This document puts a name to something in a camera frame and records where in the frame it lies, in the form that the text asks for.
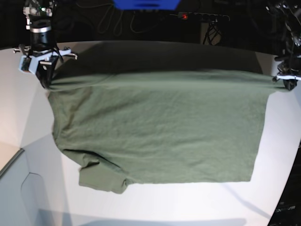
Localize white power strip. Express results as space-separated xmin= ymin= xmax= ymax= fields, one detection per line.
xmin=177 ymin=12 xmax=230 ymax=23

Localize black device with label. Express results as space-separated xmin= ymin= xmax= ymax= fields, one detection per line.
xmin=268 ymin=149 xmax=301 ymax=226

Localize blue plastic box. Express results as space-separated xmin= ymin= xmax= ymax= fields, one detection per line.
xmin=113 ymin=0 xmax=180 ymax=10

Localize black hanging cables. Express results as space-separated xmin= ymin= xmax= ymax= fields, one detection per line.
xmin=202 ymin=20 xmax=223 ymax=45

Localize black cable loop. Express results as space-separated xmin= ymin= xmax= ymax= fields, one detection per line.
xmin=97 ymin=4 xmax=165 ymax=35

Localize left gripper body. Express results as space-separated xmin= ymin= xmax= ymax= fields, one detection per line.
xmin=272 ymin=54 xmax=301 ymax=81

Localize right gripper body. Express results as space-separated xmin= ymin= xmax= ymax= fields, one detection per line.
xmin=13 ymin=32 xmax=78 ymax=63

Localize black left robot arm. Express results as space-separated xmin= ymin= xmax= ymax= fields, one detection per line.
xmin=246 ymin=0 xmax=301 ymax=90

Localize green t-shirt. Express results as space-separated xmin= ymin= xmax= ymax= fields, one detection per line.
xmin=48 ymin=46 xmax=285 ymax=194

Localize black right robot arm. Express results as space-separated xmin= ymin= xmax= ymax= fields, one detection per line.
xmin=14 ymin=0 xmax=78 ymax=89

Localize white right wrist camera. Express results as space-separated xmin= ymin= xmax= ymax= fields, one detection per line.
xmin=18 ymin=55 xmax=38 ymax=74

